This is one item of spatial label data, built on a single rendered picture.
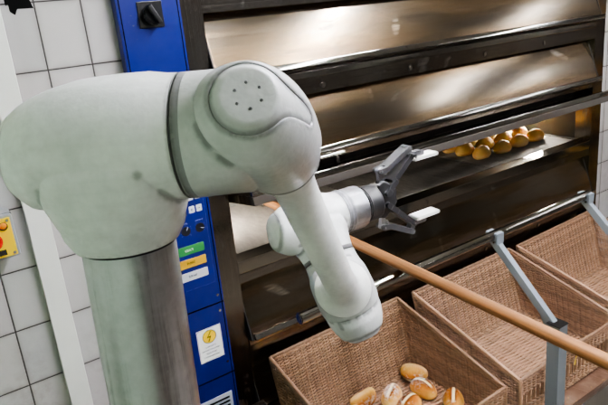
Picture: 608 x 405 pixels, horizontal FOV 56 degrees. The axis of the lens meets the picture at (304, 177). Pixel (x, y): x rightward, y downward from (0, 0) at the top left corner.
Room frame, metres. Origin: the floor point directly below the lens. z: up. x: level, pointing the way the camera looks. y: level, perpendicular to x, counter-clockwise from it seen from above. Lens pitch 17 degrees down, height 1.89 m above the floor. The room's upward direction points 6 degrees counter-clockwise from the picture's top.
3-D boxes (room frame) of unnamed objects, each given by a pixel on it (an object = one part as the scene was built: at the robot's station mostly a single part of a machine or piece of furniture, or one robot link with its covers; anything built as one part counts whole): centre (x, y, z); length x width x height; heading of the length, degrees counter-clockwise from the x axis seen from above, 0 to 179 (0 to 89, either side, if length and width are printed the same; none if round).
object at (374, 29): (2.05, -0.54, 1.80); 1.79 x 0.11 x 0.19; 122
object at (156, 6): (1.44, 0.32, 1.92); 0.06 x 0.04 x 0.11; 122
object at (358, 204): (1.11, -0.09, 1.48); 0.09 x 0.06 x 0.09; 32
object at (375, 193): (1.15, -0.15, 1.48); 0.09 x 0.07 x 0.08; 122
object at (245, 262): (2.07, -0.53, 1.16); 1.80 x 0.06 x 0.04; 122
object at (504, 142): (2.73, -0.80, 1.21); 0.61 x 0.48 x 0.06; 32
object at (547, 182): (2.05, -0.54, 1.02); 1.79 x 0.11 x 0.19; 122
